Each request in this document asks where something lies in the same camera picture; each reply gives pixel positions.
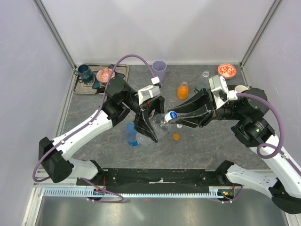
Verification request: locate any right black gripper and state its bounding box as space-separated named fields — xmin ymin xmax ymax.
xmin=168 ymin=88 xmax=246 ymax=129

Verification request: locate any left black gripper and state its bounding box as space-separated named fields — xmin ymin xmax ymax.
xmin=122 ymin=88 xmax=170 ymax=141

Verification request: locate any clear bottle blue-white cap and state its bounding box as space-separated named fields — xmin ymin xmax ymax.
xmin=136 ymin=113 xmax=171 ymax=145

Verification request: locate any orange juice bottle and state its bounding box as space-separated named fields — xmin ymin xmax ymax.
xmin=177 ymin=81 xmax=189 ymax=100

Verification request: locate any clear plastic bottle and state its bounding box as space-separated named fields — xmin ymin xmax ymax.
xmin=194 ymin=70 xmax=210 ymax=94

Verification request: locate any blue water bottle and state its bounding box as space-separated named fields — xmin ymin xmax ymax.
xmin=126 ymin=123 xmax=139 ymax=146

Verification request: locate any orange bottle cap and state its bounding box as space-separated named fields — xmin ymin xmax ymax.
xmin=172 ymin=133 xmax=181 ymax=141

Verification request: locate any white blue bottle cap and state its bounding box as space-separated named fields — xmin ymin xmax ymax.
xmin=164 ymin=111 xmax=178 ymax=122

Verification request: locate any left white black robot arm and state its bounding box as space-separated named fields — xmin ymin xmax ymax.
xmin=39 ymin=77 xmax=165 ymax=185

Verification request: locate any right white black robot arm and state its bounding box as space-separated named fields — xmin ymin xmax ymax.
xmin=170 ymin=88 xmax=301 ymax=214

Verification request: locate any pink white mug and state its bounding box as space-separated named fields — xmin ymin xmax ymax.
xmin=235 ymin=85 xmax=251 ymax=93

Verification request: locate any lavender plastic cup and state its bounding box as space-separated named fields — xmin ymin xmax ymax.
xmin=152 ymin=60 xmax=167 ymax=83

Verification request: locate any red white floral bowl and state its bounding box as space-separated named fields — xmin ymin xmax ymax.
xmin=218 ymin=64 xmax=237 ymax=79

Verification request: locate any red patterned bowl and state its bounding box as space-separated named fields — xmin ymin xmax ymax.
xmin=96 ymin=68 xmax=112 ymax=83

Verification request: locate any blue star-shaped dish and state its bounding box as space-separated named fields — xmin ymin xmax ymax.
xmin=90 ymin=64 xmax=125 ymax=89

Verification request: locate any metal tray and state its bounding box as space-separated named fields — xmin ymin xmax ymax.
xmin=73 ymin=64 xmax=130 ymax=95

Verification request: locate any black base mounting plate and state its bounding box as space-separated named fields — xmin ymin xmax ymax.
xmin=92 ymin=168 xmax=233 ymax=194

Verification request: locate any dark blue teacup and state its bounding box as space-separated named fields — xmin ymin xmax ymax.
xmin=74 ymin=64 xmax=92 ymax=79

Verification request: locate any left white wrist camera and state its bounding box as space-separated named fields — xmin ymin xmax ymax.
xmin=138 ymin=85 xmax=160 ymax=105

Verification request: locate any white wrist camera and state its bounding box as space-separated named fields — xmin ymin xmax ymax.
xmin=209 ymin=75 xmax=238 ymax=109
xmin=138 ymin=85 xmax=160 ymax=105

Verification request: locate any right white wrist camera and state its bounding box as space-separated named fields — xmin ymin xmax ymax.
xmin=209 ymin=75 xmax=238 ymax=109

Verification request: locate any slotted cable duct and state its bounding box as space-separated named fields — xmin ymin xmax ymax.
xmin=43 ymin=187 xmax=223 ymax=198

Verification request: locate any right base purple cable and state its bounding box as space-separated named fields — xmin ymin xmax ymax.
xmin=211 ymin=185 xmax=246 ymax=204

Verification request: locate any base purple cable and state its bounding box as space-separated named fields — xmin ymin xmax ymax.
xmin=211 ymin=185 xmax=246 ymax=204
xmin=79 ymin=178 xmax=125 ymax=204

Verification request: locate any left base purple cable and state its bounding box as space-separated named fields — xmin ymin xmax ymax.
xmin=79 ymin=178 xmax=125 ymax=204

